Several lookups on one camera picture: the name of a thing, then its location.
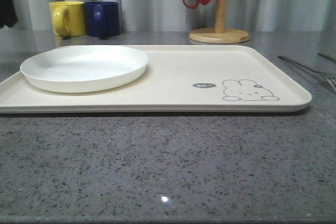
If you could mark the yellow mug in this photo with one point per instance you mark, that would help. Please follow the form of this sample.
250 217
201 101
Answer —
67 18

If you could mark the cream rabbit serving tray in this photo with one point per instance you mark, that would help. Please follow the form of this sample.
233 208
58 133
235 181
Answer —
177 78

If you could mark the silver metal chopstick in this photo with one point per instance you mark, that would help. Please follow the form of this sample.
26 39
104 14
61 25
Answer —
331 58

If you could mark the dark blue mug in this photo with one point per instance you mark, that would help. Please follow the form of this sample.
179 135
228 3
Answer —
102 19

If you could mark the wooden mug tree stand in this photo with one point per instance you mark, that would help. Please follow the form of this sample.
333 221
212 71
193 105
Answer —
220 34

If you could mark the white round plate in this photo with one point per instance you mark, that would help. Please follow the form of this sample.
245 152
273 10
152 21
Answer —
81 69

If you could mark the silver metal fork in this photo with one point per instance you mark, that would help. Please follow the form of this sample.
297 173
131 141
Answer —
328 77

